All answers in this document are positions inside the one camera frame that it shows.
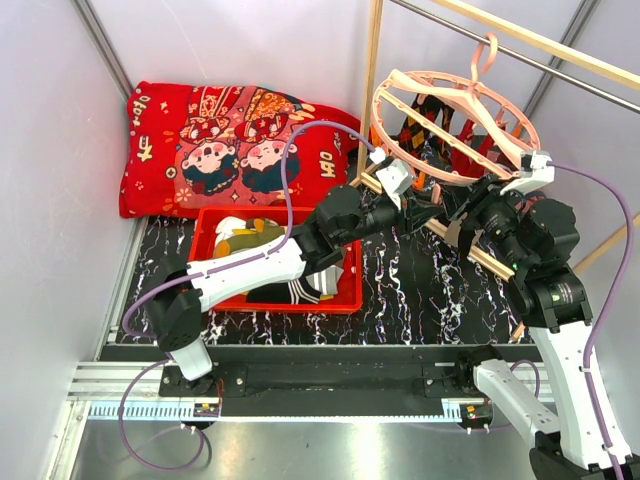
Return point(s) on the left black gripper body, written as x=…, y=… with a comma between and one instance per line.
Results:
x=405, y=210

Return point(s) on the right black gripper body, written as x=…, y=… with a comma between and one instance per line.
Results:
x=496, y=214

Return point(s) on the pink round clip hanger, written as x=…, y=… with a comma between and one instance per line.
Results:
x=493, y=115

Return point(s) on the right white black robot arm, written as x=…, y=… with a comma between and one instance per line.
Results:
x=580, y=439

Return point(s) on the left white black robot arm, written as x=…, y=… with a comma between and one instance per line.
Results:
x=182, y=291

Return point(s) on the red patterned sock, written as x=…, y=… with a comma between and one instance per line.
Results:
x=482, y=144

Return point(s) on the black argyle sock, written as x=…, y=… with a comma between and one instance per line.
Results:
x=418, y=140

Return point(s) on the red plastic basket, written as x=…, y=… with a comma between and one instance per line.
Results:
x=348, y=299

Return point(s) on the black white striped sock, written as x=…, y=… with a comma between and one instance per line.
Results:
x=293, y=293

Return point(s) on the olive green sock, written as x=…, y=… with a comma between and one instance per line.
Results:
x=230, y=240

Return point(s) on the metal hanging rod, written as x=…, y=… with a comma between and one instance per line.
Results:
x=551, y=69

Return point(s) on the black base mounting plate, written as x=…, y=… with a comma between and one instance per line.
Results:
x=425, y=370

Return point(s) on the red cartoon print pillow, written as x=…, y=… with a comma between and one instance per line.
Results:
x=196, y=146

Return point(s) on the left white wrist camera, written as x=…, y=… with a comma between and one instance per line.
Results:
x=395, y=176

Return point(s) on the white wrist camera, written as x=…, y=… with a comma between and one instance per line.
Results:
x=395, y=176
x=536, y=171

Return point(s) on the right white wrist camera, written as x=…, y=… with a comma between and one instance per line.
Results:
x=536, y=171

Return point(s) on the wooden drying rack frame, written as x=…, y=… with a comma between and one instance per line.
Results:
x=417, y=289

